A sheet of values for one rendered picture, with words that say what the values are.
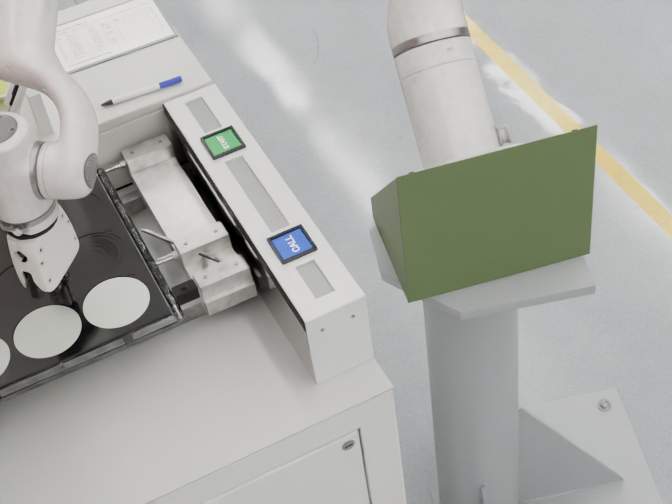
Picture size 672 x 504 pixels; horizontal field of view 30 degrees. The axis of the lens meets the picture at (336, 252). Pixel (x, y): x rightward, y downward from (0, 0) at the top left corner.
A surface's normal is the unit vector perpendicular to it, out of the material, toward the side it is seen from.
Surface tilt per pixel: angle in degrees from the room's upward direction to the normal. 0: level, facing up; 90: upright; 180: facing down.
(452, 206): 90
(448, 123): 45
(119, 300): 0
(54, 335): 0
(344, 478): 90
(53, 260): 90
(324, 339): 90
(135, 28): 0
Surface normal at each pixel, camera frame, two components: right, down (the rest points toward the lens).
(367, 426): 0.44, 0.62
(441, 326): -0.62, 0.61
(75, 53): -0.11, -0.68
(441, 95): -0.21, 0.03
